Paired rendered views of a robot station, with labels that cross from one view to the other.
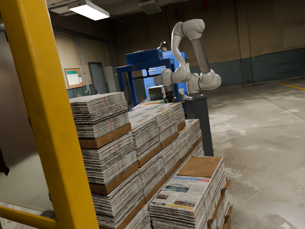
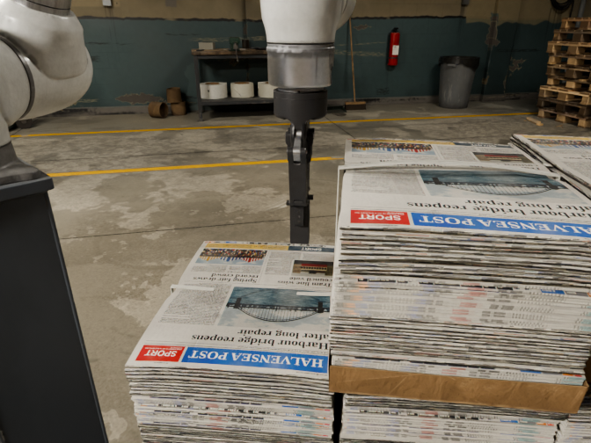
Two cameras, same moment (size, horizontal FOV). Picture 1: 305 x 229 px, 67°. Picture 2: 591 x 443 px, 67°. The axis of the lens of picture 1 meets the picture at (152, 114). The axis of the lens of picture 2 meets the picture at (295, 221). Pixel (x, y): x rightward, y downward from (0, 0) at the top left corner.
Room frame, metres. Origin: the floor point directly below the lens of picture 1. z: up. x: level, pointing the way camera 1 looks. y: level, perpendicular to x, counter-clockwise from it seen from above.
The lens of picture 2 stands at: (2.44, 0.38, 1.25)
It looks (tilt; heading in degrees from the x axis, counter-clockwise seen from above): 24 degrees down; 245
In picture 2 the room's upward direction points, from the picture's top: straight up
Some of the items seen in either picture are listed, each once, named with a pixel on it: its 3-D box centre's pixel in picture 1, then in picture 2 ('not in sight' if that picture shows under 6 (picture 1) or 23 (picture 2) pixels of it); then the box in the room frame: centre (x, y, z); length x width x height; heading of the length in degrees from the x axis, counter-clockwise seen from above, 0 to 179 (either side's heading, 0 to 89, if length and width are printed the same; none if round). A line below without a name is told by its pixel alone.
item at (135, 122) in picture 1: (120, 123); not in sight; (1.50, 0.22, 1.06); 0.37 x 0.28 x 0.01; 60
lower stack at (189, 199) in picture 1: (197, 215); not in sight; (1.51, -0.20, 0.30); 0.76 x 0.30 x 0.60; 149
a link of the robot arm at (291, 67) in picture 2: (168, 88); (300, 67); (2.16, -0.19, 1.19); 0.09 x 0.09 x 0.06
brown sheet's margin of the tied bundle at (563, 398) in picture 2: not in sight; (440, 344); (2.07, 0.04, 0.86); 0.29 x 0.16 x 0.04; 148
